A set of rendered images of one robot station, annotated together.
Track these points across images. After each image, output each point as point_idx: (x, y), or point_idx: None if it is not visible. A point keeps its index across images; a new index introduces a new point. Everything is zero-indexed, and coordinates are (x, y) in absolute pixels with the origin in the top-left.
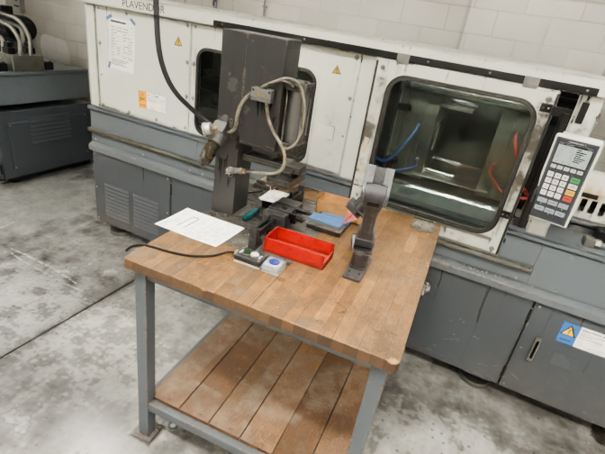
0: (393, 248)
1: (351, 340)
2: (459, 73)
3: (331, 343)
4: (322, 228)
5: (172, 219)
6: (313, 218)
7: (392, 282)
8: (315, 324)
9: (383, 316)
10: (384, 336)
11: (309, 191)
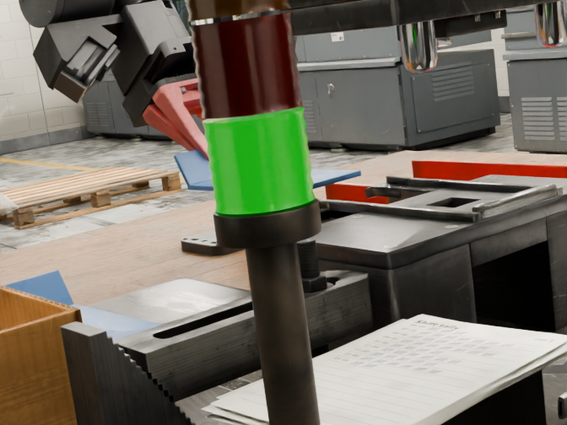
0: (5, 284)
1: (472, 155)
2: None
3: None
4: (243, 289)
5: None
6: (337, 171)
7: (212, 217)
8: (541, 158)
9: (351, 178)
10: (390, 163)
11: None
